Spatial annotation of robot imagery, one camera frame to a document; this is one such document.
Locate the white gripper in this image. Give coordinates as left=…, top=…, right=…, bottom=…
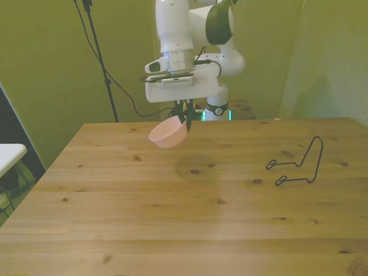
left=144, top=61, right=223, bottom=133

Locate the pink plastic bowl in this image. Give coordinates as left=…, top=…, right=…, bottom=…
left=148, top=116, right=188, bottom=150

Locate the black tripod pole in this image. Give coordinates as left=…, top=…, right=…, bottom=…
left=82, top=0, right=120, bottom=123

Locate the black board panel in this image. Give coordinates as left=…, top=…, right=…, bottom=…
left=0, top=83, right=47, bottom=185

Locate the white side table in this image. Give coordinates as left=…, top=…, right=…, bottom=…
left=0, top=143, right=38, bottom=219

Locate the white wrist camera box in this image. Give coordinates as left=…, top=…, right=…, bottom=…
left=144, top=56, right=169, bottom=74

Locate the black tripod cable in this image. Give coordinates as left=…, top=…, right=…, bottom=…
left=73, top=0, right=177, bottom=117

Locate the black wire dish rack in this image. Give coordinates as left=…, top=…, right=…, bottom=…
left=266, top=135, right=324, bottom=186

